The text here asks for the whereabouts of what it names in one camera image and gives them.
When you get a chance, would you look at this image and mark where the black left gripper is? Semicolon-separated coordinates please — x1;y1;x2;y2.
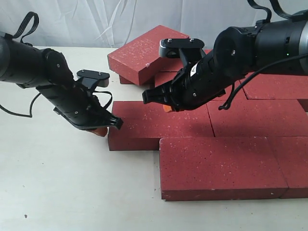
36;85;123;137

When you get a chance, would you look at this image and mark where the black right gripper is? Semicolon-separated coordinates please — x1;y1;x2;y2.
142;57;236;113

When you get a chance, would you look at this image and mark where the red brick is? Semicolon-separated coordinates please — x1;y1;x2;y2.
150;71;248;102
268;137;308;199
107;25;189;86
118;49;212;85
159;137;288;201
108;101;214;151

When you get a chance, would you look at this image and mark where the red brick top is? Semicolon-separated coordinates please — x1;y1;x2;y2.
107;25;189;86

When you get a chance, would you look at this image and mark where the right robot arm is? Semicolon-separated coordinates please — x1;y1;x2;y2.
142;20;308;112

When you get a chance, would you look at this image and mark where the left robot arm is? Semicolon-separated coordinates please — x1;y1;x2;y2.
0;34;123;136

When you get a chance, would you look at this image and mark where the red brick right third row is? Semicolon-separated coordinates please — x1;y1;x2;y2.
207;100;308;137

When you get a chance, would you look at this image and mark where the red brick right second row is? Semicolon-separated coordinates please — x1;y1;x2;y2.
243;74;308;112

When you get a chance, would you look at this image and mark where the white wrinkled backdrop cloth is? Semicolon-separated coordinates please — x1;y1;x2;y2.
0;0;266;48

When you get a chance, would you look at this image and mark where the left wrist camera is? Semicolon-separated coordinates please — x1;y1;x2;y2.
77;69;110;91

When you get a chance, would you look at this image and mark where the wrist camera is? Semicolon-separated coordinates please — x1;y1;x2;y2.
158;38;206;67
77;69;110;91

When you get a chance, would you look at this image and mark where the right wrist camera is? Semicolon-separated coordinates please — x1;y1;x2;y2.
158;38;206;67

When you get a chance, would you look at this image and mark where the left black cable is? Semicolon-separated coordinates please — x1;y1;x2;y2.
0;11;114;119

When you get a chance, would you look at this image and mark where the black cable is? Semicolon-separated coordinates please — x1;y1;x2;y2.
0;11;114;119
218;0;308;111

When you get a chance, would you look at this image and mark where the right black cable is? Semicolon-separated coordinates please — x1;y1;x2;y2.
218;0;308;111

